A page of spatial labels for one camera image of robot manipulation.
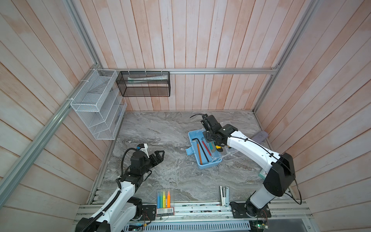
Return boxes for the teal handled tool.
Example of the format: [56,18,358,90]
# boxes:
[210,142,216,153]

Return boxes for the large black yellow screwdriver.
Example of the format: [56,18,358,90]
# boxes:
[215,145,223,152]

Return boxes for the blue plastic tool box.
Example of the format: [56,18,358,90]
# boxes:
[185,121,245,170]

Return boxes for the black hex key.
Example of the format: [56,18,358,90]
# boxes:
[192,138,209,162]

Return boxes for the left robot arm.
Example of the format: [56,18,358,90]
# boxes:
[75,148,165,232]

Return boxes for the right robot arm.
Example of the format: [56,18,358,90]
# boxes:
[201,114,296,218]

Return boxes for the highlighter pen pack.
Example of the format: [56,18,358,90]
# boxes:
[156,189,175,217]

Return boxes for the white stapler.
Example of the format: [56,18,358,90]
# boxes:
[219,186,230,207]

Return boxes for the black mesh basket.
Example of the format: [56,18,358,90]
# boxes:
[116,71,171,97]

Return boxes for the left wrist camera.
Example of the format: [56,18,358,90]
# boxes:
[137,143,149,158]

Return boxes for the white wire mesh shelf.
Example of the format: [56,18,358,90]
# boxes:
[71,69,127,140]

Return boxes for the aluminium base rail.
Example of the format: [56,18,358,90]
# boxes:
[73,200,314,225]

